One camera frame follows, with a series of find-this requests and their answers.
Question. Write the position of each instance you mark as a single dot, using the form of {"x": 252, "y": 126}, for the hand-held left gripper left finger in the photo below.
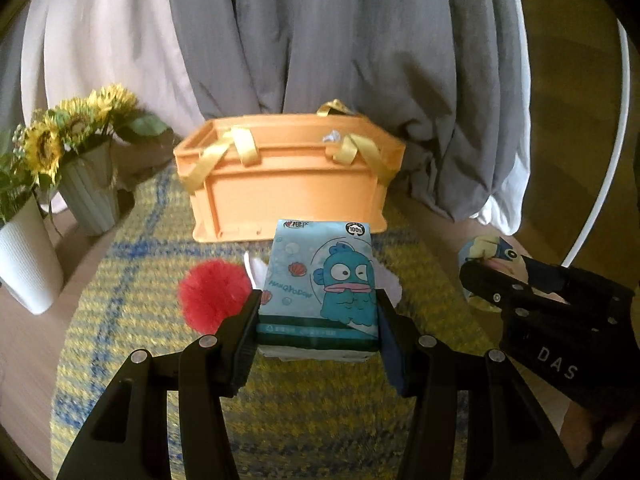
{"x": 248, "y": 321}

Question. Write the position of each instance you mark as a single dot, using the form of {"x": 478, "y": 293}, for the orange basket with yellow ribbons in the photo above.
{"x": 290, "y": 195}

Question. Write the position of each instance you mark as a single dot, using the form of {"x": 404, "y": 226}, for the yellow and blue woven mat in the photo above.
{"x": 150, "y": 310}

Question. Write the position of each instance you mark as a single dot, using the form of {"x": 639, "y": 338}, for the blue cartoon tissue pack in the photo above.
{"x": 320, "y": 290}

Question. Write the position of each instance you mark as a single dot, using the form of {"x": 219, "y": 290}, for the red fluffy pompom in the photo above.
{"x": 212, "y": 296}

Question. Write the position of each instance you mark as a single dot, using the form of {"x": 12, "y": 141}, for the sunflower bouquet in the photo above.
{"x": 35, "y": 152}
{"x": 95, "y": 115}

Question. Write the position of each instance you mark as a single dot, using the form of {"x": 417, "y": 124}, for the pale green ribbed vase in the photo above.
{"x": 92, "y": 195}

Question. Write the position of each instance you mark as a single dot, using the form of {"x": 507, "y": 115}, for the white round hoop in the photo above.
{"x": 617, "y": 125}

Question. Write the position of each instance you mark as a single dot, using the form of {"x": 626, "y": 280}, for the white ribbed vase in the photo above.
{"x": 25, "y": 260}

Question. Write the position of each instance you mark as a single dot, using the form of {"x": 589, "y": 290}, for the pale pink sheet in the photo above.
{"x": 110, "y": 50}

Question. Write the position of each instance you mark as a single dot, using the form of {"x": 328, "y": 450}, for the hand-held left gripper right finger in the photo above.
{"x": 389, "y": 330}

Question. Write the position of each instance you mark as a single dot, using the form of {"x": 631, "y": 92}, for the blue and yellow plush toy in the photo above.
{"x": 492, "y": 255}

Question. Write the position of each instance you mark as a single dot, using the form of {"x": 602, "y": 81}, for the grey and white curtain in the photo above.
{"x": 350, "y": 60}

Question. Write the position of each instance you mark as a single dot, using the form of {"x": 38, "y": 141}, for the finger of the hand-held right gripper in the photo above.
{"x": 555, "y": 275}
{"x": 487, "y": 287}

